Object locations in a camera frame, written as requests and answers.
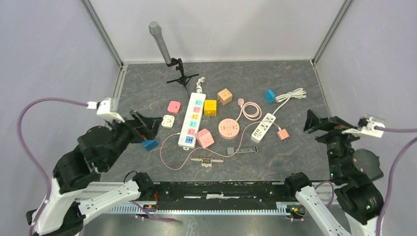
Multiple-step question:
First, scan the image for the pink cube adapter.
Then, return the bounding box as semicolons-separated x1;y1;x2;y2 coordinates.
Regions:
195;129;214;148

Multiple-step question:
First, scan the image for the yellow cube adapter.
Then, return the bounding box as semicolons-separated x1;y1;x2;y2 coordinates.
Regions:
204;99;217;117

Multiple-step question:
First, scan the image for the white power strip cord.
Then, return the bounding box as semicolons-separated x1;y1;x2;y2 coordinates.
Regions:
195;76;206;94

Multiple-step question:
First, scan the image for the pink coiled cord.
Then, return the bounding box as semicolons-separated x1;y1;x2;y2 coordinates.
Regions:
233;98;262;123

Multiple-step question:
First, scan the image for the dark blue cube adapter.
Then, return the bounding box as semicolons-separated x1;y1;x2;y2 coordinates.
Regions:
142;140;158;151

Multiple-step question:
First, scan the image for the long white power strip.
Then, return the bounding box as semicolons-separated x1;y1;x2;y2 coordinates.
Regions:
178;92;206;150

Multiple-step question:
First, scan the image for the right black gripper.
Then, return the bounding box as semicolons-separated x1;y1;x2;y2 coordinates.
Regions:
303;107;367;179

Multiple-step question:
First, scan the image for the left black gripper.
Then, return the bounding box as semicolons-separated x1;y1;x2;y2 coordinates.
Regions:
104;108;165;169

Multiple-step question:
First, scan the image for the grey clamp tool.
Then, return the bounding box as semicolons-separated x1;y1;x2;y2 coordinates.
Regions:
227;146;258;155

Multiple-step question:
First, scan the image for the white plug adapter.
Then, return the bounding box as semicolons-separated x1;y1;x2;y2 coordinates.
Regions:
161;115;175;129

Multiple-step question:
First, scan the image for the pink round socket tower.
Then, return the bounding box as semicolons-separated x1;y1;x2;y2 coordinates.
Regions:
218;118;240;140

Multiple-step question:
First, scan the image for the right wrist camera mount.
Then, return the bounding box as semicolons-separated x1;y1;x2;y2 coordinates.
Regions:
341;116;386;138

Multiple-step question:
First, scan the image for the light blue cube adapter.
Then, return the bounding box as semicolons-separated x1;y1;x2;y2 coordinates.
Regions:
264;89;276;104

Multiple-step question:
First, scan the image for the pink plug adapter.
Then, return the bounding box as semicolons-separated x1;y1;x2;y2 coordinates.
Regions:
167;100;181;114

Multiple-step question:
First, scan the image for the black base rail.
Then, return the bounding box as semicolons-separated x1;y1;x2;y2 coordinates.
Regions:
123;181;317;212

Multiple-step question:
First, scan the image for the pink plug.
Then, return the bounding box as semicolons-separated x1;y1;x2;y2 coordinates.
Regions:
277;128;290;141

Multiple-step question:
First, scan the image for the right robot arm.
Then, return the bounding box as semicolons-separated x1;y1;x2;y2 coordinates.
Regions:
284;109;386;236

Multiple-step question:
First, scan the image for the pink USB cable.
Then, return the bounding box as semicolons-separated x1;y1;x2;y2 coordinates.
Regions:
159;121;281;171

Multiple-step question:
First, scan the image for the grey microphone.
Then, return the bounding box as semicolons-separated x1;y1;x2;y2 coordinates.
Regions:
149;21;172;66

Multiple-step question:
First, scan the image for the tan cube adapter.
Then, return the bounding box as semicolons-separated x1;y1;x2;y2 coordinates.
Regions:
217;88;233;105

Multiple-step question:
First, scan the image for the small white USB power strip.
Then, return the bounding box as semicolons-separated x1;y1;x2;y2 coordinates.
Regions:
251;113;276;143

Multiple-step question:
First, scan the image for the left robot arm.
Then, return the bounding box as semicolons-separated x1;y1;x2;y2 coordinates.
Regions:
26;111;162;236

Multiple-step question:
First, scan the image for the white coiled power cord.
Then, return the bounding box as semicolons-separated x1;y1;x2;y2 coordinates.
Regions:
272;88;307;116

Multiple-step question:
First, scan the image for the black microphone tripod stand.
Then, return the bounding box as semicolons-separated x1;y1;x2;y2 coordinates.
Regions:
166;58;199;97

